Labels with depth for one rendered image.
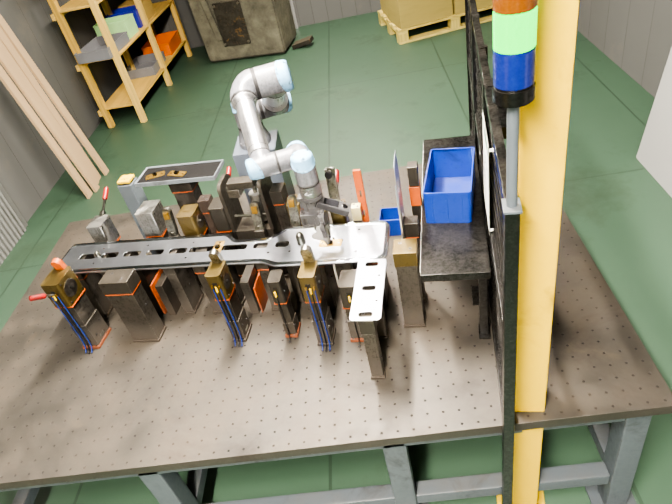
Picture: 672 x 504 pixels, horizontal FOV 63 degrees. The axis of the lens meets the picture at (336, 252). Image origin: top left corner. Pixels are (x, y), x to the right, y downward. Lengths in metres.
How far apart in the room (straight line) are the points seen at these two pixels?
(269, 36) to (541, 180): 6.25
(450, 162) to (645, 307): 1.45
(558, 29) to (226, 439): 1.52
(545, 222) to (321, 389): 1.00
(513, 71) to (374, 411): 1.22
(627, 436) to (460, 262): 0.78
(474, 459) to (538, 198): 1.52
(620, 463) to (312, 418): 1.07
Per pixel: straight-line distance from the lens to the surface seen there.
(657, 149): 4.15
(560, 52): 1.14
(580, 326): 2.10
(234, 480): 2.71
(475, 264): 1.81
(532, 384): 1.75
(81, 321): 2.42
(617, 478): 2.33
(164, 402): 2.15
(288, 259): 2.01
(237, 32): 7.41
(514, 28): 0.96
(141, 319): 2.31
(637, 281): 3.35
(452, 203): 1.94
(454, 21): 7.03
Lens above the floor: 2.22
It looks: 38 degrees down
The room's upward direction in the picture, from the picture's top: 13 degrees counter-clockwise
